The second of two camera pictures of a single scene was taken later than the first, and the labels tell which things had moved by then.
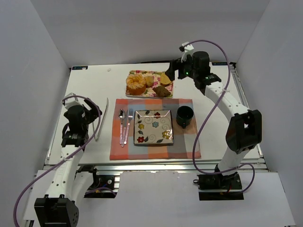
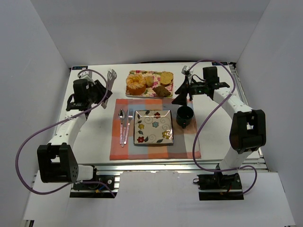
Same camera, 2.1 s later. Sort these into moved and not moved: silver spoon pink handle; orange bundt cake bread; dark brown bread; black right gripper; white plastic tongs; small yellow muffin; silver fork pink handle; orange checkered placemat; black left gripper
Moved: white plastic tongs; black right gripper; black left gripper
Not moved: silver spoon pink handle; orange checkered placemat; small yellow muffin; orange bundt cake bread; dark brown bread; silver fork pink handle
